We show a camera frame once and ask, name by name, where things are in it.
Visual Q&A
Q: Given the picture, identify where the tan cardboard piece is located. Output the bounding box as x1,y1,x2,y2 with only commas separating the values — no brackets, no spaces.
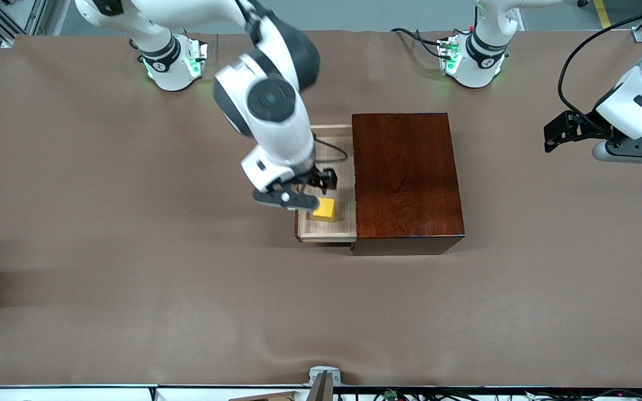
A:
228,391,300,401

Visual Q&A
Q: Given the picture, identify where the black right base cable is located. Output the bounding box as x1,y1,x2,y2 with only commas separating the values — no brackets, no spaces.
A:
173,0,199,35

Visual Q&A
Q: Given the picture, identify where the brown table cover sheet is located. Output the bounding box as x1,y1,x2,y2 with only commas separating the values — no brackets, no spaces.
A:
0,29,642,389

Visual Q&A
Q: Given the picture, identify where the black base cable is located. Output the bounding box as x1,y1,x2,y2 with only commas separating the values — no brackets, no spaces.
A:
415,32,449,60
173,0,199,35
390,27,445,46

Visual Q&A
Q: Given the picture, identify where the grey metal bracket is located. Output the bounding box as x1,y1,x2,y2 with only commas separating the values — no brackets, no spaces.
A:
308,365,342,387

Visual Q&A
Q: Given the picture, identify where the yellow cube block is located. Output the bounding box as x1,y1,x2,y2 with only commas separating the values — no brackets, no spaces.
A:
312,197,337,223

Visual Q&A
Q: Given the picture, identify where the dark red wooden cabinet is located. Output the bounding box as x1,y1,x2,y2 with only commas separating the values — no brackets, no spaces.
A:
351,112,465,256

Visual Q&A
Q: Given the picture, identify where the aluminium camera post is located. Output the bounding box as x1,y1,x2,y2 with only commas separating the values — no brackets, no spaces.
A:
305,371,334,401

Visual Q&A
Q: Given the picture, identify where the light wooden drawer white handle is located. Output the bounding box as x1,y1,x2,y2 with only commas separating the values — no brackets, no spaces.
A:
294,124,358,244

